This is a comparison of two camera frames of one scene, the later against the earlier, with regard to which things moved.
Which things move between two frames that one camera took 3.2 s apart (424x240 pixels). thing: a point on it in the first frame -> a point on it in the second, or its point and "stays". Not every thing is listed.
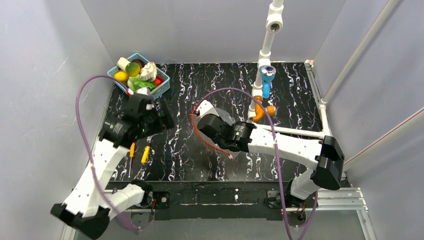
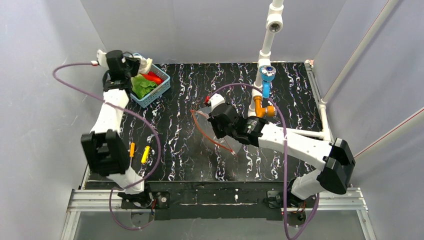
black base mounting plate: x=245 y=199 stays
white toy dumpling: x=149 y=72 -> x=145 y=65
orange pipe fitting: x=260 y=111 stays
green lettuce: x=136 y=82 stays
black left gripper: x=158 y=117 -> x=133 y=67
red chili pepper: x=158 y=81 stays
